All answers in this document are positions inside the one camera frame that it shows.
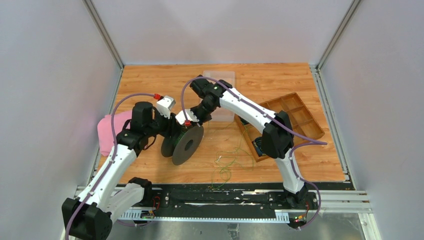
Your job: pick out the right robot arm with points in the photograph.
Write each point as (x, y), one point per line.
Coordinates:
(277, 135)

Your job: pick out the wooden compartment tray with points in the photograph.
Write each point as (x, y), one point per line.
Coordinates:
(302, 121)

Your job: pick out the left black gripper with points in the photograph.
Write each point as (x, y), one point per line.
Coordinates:
(172, 127)

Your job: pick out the dark grey perforated spool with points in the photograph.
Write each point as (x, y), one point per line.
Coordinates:
(182, 144)

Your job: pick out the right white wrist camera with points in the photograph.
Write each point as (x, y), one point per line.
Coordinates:
(186, 118)

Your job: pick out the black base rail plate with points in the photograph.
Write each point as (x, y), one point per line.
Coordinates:
(226, 201)

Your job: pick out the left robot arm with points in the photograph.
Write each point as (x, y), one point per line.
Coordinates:
(92, 214)

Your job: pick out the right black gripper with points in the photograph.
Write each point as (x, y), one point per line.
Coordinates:
(201, 120)

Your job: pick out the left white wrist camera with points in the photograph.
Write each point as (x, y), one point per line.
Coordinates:
(164, 106)

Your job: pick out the coiled cable blue green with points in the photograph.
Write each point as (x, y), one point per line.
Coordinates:
(243, 122)

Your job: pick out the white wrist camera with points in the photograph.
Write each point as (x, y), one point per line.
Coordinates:
(186, 118)
(164, 106)

